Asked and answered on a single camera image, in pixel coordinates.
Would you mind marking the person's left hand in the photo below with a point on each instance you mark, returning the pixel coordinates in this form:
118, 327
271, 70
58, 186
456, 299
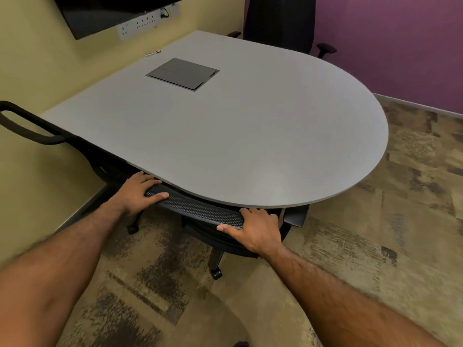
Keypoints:
132, 196

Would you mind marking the person's right forearm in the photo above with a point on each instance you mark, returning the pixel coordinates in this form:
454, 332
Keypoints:
343, 307

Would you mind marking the grey meeting table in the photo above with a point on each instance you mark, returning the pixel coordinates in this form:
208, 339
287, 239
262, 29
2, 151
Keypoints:
253, 140

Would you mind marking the white wall socket panel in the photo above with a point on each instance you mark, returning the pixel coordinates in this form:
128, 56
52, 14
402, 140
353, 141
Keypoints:
137, 27

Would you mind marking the black perforated-back office chair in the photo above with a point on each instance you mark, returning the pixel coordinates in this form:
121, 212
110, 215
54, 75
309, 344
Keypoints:
202, 209

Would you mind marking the black wall television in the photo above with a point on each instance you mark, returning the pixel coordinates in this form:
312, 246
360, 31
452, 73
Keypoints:
108, 10

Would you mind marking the person's left forearm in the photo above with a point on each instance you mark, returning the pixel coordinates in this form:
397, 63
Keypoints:
54, 271

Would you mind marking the dark blue right shoe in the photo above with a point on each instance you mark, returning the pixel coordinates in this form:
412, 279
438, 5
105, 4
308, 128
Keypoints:
242, 344

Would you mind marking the black power plug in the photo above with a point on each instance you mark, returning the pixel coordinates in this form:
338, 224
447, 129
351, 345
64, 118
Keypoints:
164, 12

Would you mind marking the small white marker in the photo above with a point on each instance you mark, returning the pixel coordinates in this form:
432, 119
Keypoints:
153, 53

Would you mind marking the person's right hand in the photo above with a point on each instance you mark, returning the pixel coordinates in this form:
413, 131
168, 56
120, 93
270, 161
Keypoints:
260, 233

